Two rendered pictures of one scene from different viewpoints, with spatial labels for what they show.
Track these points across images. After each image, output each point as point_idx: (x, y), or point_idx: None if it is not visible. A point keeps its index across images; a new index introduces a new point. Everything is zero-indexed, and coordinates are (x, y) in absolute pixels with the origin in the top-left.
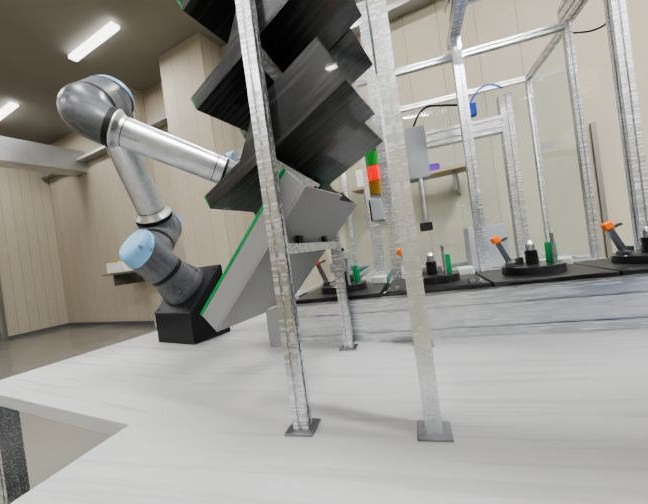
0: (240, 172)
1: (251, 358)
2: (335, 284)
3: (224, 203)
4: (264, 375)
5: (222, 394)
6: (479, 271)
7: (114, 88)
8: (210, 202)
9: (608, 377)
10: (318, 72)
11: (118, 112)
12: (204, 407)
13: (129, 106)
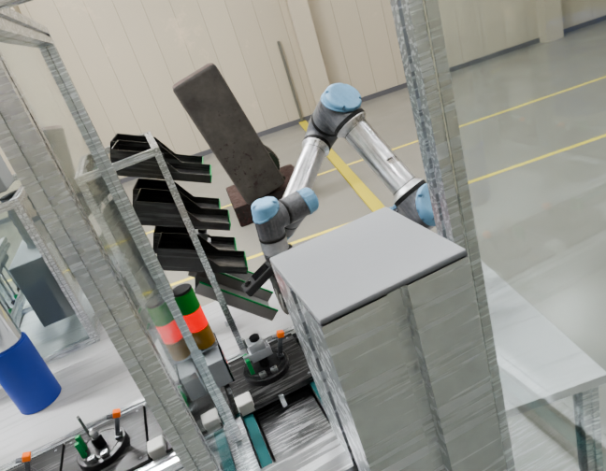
0: (212, 239)
1: None
2: (270, 358)
3: (230, 244)
4: (277, 327)
5: (281, 312)
6: (143, 459)
7: (318, 108)
8: (233, 240)
9: (130, 392)
10: (163, 230)
11: (302, 144)
12: (279, 306)
13: (328, 117)
